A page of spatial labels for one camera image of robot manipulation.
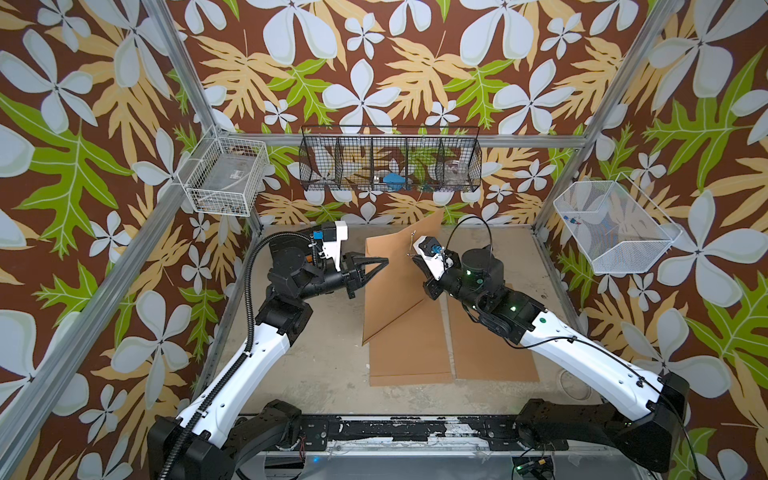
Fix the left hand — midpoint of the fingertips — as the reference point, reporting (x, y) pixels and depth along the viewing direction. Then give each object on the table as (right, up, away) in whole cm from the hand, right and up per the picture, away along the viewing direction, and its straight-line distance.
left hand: (387, 260), depth 61 cm
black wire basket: (+2, +33, +37) cm, 50 cm away
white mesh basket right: (+65, +8, +21) cm, 69 cm away
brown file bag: (+8, -27, +28) cm, 40 cm away
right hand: (+7, +1, +9) cm, 11 cm away
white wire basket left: (-48, +25, +25) cm, 59 cm away
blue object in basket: (+3, +25, +33) cm, 41 cm away
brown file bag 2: (+3, -6, +7) cm, 9 cm away
